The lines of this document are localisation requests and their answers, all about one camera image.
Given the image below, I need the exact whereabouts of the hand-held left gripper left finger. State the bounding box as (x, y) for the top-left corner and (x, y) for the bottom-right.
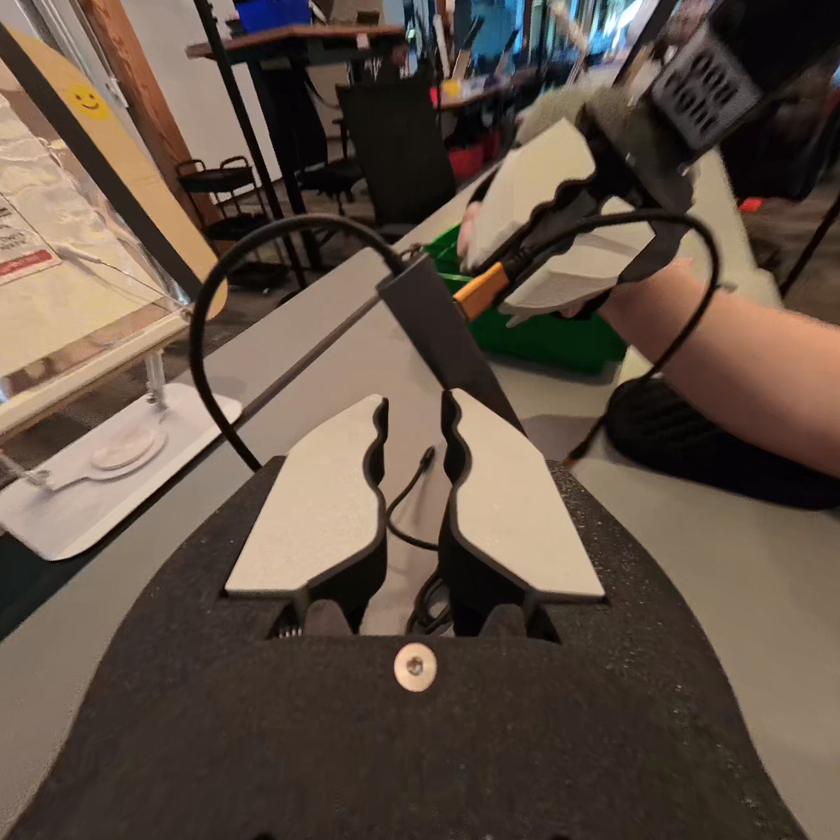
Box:
(225, 394), (389, 619)

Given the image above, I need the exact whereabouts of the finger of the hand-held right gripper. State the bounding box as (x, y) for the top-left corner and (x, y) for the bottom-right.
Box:
(499, 197), (658, 329)
(459, 118), (611, 273)

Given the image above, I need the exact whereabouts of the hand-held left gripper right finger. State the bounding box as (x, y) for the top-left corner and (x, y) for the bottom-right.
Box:
(437, 388), (606, 619)

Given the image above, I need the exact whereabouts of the black cable with orange plugs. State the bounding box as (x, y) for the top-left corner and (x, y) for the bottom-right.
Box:
(453, 210), (723, 470)

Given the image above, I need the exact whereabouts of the dark grey slim hub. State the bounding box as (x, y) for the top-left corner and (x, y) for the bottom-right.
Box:
(376, 255), (527, 435)

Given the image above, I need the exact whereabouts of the thick black usb-c cable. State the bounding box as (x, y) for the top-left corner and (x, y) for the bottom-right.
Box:
(189, 215), (411, 473)

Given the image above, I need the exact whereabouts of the person's right forearm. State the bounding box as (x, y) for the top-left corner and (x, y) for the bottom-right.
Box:
(626, 279), (840, 481)

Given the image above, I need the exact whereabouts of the person's right hand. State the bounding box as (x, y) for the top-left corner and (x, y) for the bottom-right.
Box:
(561, 257), (703, 336)

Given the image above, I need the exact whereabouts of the red bin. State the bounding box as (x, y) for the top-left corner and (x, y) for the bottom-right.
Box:
(448, 130), (505, 182)

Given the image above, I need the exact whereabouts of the green plastic bin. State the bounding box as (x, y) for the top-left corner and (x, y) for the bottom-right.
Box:
(423, 223), (627, 376)

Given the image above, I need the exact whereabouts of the black office chair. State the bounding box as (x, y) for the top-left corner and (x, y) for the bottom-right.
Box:
(298, 80), (458, 240)

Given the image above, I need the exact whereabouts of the black quilted pad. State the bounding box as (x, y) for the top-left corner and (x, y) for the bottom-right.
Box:
(602, 375), (840, 511)

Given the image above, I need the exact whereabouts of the clear sign stand white base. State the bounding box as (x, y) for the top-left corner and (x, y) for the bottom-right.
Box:
(0, 85), (244, 562)

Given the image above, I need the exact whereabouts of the wooden top desk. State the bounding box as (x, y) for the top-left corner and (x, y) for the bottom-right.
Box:
(186, 24), (409, 290)

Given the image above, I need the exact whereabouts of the black rolling cart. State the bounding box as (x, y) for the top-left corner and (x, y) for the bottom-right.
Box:
(174, 155), (291, 291)

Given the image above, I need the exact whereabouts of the blue storage bin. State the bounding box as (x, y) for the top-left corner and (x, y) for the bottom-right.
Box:
(235, 0), (313, 35)

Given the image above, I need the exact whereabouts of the black tripod pole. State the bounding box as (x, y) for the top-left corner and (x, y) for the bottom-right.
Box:
(192, 0), (309, 290)

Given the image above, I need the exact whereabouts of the white printed paper sheet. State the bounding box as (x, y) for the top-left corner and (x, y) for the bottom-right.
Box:
(0, 92), (168, 378)

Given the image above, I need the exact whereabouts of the yellow smiley sticker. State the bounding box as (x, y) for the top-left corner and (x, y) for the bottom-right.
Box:
(69, 83), (112, 121)

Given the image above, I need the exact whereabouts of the thin black cable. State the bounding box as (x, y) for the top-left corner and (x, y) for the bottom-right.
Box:
(386, 445), (455, 634)

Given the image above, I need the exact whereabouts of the wooden post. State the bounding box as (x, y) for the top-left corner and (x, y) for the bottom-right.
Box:
(77, 0), (221, 227)

